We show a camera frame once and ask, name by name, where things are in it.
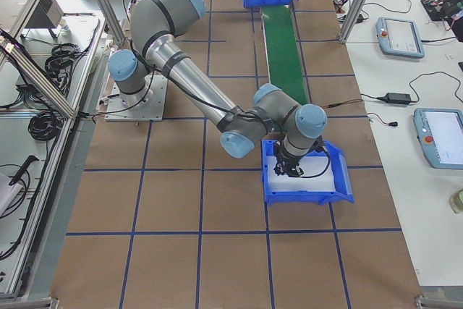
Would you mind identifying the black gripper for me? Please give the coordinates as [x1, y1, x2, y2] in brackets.
[273, 142, 302, 177]

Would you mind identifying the white foam pad right bin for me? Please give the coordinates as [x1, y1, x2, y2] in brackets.
[266, 156, 335, 192]

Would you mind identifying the blue bin right side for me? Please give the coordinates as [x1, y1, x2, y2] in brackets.
[261, 140, 354, 205]

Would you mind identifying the green conveyor belt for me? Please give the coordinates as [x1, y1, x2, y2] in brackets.
[261, 5, 309, 105]

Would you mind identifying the black power adapter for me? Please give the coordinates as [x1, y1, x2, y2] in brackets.
[384, 93, 412, 105]

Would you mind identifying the upper teach pendant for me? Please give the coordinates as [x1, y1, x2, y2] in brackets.
[375, 17, 425, 59]

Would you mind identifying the teach pendant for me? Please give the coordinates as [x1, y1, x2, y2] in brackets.
[413, 108, 462, 170]
[375, 17, 425, 59]

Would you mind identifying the lower teach pendant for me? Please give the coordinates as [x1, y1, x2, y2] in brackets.
[413, 108, 462, 170]

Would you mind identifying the grey control box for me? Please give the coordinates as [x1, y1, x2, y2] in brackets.
[25, 0, 64, 29]

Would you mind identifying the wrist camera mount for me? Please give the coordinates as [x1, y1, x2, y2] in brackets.
[312, 136, 329, 156]

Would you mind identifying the red black wire pair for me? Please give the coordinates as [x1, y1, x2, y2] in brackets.
[321, 98, 363, 109]

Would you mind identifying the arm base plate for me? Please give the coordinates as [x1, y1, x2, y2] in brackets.
[103, 75, 168, 122]

